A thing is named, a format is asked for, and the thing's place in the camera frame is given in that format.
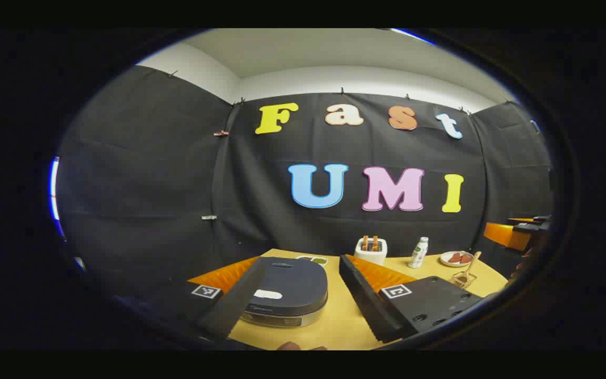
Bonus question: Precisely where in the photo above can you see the white toaster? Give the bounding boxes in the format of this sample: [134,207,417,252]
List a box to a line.
[355,237,388,265]

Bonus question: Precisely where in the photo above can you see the computer monitor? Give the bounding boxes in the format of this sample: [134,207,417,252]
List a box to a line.
[49,157,67,240]

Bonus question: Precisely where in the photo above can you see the dark grey rice cooker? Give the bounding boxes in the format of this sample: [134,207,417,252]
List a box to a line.
[240,257,329,328]

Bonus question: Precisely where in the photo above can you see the white drink bottle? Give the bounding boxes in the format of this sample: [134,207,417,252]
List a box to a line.
[409,236,429,269]

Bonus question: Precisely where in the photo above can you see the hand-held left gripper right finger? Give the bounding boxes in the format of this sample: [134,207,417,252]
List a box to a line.
[339,254,485,344]

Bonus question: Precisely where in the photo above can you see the white plate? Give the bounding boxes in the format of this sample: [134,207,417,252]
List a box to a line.
[440,251,474,267]

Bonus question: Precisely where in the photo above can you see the wooden spoon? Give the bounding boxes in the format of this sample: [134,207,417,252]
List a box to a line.
[458,252,482,285]

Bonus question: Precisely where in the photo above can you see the black backdrop cloth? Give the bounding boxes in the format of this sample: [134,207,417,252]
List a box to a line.
[56,66,553,295]

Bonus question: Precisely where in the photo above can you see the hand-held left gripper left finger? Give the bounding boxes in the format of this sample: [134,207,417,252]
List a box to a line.
[124,256,270,339]

